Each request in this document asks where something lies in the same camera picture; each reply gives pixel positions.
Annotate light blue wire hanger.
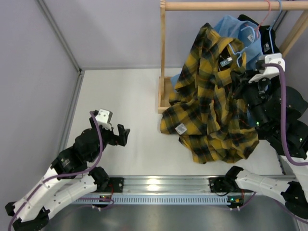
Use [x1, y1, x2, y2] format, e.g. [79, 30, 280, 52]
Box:
[229, 26, 256, 67]

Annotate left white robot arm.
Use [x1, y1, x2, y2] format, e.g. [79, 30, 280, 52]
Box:
[5, 124, 130, 231]

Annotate pink wire hanger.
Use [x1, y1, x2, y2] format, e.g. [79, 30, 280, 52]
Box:
[255, 0, 272, 39]

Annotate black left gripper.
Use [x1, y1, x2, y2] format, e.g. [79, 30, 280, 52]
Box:
[89, 116, 130, 162]

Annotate wooden clothes rack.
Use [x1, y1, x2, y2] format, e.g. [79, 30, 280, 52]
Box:
[158, 0, 308, 116]

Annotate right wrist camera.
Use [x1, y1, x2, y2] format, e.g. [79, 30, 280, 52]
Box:
[248, 53, 285, 84]

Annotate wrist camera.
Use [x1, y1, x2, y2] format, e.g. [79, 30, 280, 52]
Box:
[248, 53, 285, 84]
[94, 109, 113, 131]

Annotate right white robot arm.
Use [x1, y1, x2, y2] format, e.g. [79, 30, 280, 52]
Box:
[224, 71, 308, 219]

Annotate aluminium mounting rail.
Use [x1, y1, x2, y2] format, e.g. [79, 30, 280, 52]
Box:
[96, 175, 300, 194]

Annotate light blue shirt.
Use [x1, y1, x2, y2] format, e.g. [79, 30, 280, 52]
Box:
[171, 15, 263, 92]

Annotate black garment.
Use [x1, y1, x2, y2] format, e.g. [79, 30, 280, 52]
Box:
[238, 14, 280, 70]

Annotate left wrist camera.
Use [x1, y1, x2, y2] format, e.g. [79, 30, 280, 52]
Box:
[94, 109, 113, 131]

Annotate yellow plaid flannel shirt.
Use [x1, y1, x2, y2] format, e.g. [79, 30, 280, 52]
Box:
[160, 24, 259, 164]

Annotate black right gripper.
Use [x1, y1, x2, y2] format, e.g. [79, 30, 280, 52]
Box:
[231, 70, 272, 131]

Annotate slotted cable duct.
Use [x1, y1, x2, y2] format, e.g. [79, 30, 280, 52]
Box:
[74, 195, 243, 205]

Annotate aluminium frame post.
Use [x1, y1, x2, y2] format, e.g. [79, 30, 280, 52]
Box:
[36, 0, 84, 74]

